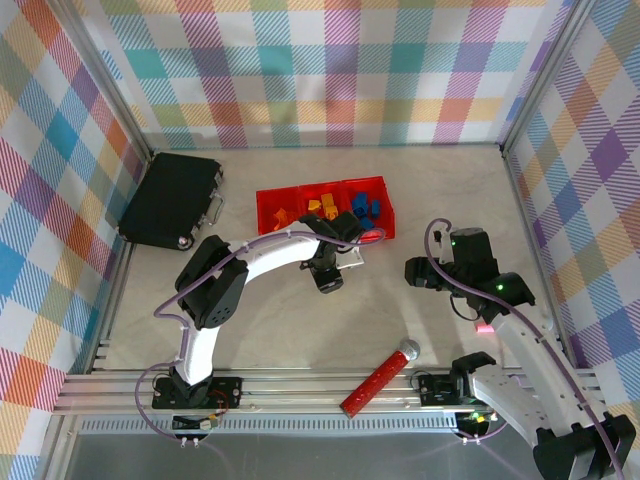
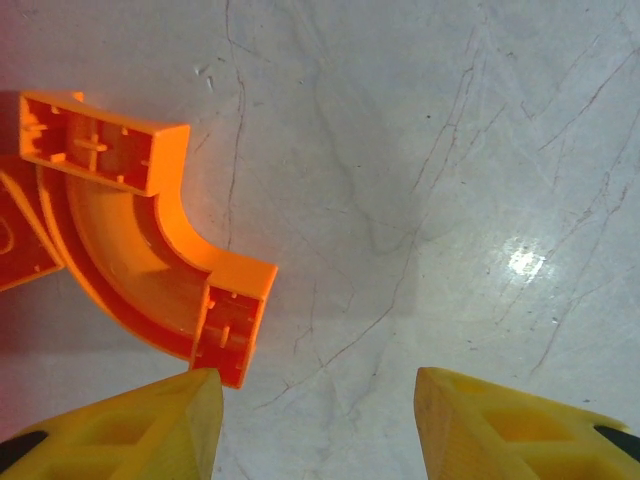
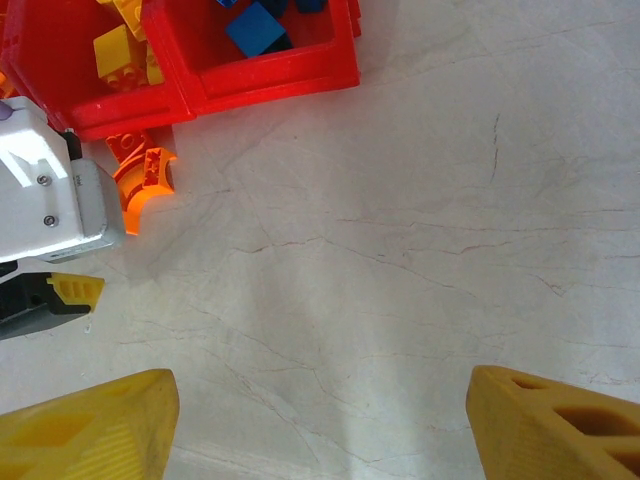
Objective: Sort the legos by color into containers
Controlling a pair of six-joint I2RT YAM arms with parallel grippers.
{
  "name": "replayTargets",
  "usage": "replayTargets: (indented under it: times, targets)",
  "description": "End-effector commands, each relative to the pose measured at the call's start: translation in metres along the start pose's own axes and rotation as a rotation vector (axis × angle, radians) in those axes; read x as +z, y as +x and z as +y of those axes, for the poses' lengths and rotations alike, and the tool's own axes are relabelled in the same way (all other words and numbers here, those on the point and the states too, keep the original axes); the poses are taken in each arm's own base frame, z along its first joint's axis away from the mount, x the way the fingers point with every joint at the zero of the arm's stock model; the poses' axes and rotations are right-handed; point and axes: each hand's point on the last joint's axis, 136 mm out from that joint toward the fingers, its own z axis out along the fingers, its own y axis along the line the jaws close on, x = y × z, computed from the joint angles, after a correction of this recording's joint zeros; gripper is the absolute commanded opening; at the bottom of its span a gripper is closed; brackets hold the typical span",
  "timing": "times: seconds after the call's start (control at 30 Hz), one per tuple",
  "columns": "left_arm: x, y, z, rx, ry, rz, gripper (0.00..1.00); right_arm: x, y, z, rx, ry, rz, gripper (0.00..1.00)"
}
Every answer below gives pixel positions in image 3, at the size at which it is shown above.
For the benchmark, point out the long orange studded lego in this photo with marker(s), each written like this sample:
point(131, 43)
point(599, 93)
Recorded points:
point(5, 85)

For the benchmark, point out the blue lego brick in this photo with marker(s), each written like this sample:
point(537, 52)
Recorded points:
point(277, 7)
point(227, 3)
point(310, 5)
point(255, 30)

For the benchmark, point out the yellow lego brick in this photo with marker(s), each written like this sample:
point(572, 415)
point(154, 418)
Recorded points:
point(117, 55)
point(131, 17)
point(154, 65)

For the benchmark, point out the small orange curved lego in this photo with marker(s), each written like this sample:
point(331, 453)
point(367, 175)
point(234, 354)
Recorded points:
point(135, 200)

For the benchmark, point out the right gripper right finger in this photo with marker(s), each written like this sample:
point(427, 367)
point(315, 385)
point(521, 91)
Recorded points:
point(550, 435)

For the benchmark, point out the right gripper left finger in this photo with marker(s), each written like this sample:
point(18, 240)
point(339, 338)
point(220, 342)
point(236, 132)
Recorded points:
point(85, 430)

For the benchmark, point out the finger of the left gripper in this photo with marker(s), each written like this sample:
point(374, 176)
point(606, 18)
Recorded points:
point(30, 300)

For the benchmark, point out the red plastic bin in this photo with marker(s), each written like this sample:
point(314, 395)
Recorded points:
point(280, 75)
point(125, 112)

